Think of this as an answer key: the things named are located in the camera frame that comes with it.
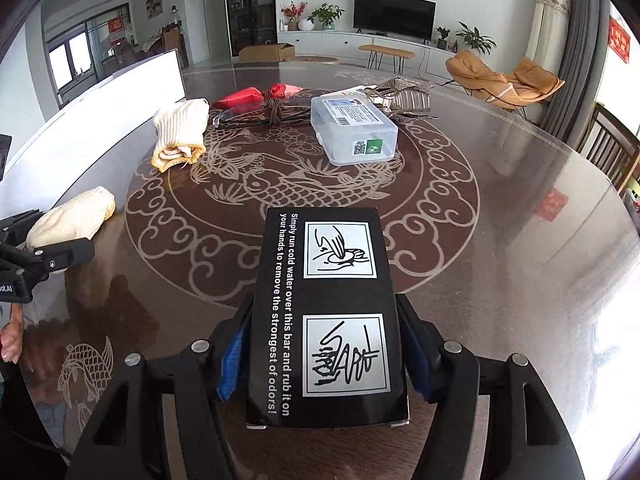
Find wooden bench with metal legs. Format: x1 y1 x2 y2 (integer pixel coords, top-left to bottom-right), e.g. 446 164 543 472
358 44 416 72

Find tan dining chair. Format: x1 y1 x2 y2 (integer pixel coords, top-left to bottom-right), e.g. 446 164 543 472
164 25 188 68

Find brown cardboard carton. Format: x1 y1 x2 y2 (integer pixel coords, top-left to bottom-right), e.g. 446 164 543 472
238 42 295 63

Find clear plastic box with label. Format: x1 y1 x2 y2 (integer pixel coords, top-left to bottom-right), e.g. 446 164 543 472
310 91 399 166

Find clear safety glasses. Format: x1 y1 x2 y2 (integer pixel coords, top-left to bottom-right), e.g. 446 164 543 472
212 101 323 128

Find person's left hand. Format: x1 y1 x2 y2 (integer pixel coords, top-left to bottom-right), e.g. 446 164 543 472
0 302 25 364

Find white television cabinet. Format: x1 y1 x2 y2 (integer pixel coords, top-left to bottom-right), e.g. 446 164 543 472
285 30 458 61

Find dark glass display cabinet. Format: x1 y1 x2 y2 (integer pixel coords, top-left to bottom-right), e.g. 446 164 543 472
223 0 277 58

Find cream knit glove yellow cuff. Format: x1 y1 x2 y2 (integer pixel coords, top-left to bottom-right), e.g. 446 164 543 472
151 97 210 173
26 186 117 253

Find covered standing air conditioner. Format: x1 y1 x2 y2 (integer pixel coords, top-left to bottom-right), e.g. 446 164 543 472
525 0 572 73

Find white flat packet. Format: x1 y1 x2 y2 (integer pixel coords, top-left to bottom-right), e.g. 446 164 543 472
320 85 373 100

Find black television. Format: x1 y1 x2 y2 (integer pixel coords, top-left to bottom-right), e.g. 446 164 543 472
353 0 437 41

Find dark wooden chair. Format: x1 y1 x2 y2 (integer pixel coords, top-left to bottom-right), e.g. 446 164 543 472
577 101 640 191

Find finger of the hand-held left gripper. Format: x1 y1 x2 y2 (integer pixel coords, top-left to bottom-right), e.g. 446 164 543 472
0 240 96 288
0 211 47 248

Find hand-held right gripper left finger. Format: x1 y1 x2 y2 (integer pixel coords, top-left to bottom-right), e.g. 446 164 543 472
65 300 256 480

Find green potted plant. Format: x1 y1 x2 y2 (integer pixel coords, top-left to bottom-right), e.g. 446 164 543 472
307 2 346 31

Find red wall hanging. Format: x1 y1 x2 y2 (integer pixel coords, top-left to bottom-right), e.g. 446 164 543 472
608 16 632 64

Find red foil packet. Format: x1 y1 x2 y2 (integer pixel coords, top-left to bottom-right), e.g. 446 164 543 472
211 83 303 111

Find red flowers in vase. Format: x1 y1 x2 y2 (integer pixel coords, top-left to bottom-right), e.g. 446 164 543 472
280 1 307 31

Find orange lounge chair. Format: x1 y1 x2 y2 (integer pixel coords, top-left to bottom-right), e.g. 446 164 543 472
445 49 566 110

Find grey curtain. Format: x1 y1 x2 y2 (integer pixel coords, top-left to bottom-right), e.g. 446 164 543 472
542 0 613 143

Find black box with white pictures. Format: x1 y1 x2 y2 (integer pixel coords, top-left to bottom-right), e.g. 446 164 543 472
245 206 411 430

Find white cardboard box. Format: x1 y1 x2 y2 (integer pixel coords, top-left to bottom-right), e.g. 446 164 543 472
0 49 187 221

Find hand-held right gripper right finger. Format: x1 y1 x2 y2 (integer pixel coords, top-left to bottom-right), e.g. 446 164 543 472
395 294 586 480

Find large leafy potted plant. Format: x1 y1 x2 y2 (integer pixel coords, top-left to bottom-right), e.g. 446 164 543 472
455 21 497 56

